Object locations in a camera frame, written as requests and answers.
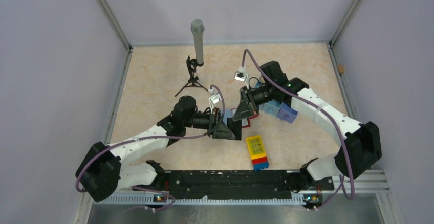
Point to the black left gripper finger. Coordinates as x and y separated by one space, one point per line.
223 133
217 121

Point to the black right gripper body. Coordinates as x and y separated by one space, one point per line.
263 94

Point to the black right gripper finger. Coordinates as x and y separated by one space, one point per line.
248 95
243 111

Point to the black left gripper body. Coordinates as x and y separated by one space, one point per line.
201 120

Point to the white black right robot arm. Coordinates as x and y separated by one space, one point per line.
359 144

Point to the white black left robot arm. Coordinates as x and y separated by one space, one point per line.
106 168

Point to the blue three-slot card box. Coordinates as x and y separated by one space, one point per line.
279 110

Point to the yellow red blue toy block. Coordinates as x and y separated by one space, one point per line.
257 153

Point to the black tripod stand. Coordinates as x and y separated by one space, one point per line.
193 81

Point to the grey microphone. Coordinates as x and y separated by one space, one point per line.
197 28

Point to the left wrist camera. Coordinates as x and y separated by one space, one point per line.
213 100

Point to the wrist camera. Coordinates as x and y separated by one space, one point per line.
242 75
213 100

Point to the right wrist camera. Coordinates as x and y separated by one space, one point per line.
242 75

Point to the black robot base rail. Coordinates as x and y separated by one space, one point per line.
237 184

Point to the small tan object on rail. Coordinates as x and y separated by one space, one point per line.
340 69

